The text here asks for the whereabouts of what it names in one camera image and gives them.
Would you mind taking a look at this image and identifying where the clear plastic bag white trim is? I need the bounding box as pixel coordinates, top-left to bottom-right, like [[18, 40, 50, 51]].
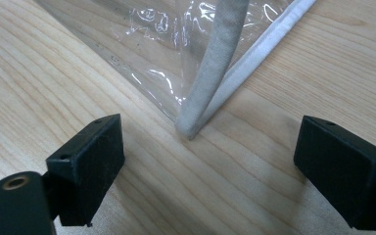
[[33, 0, 317, 141]]

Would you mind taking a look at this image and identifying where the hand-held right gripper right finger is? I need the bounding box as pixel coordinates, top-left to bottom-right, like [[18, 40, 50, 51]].
[[293, 115, 376, 232]]

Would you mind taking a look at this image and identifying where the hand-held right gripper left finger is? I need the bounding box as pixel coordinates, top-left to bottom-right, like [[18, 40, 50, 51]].
[[42, 113, 126, 228]]

